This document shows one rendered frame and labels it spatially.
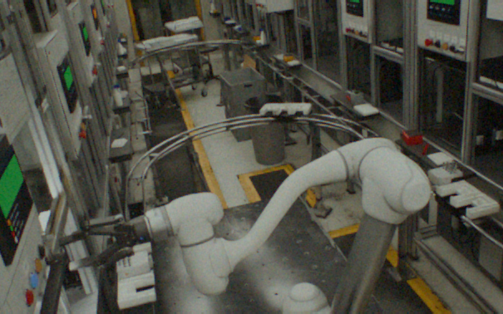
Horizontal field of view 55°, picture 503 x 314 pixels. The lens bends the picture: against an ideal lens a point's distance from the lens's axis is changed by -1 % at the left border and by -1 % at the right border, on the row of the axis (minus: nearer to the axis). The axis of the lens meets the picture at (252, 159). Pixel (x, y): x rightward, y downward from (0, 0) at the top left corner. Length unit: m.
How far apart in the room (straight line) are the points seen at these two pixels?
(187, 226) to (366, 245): 0.50
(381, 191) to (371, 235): 0.14
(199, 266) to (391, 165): 0.59
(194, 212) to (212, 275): 0.18
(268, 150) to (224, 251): 3.36
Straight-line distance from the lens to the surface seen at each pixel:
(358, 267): 1.44
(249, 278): 2.23
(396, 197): 1.30
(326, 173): 1.43
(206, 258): 1.36
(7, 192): 1.12
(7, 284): 1.09
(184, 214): 1.33
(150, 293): 1.95
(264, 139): 4.62
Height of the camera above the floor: 2.06
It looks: 25 degrees down
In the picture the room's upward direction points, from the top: 8 degrees counter-clockwise
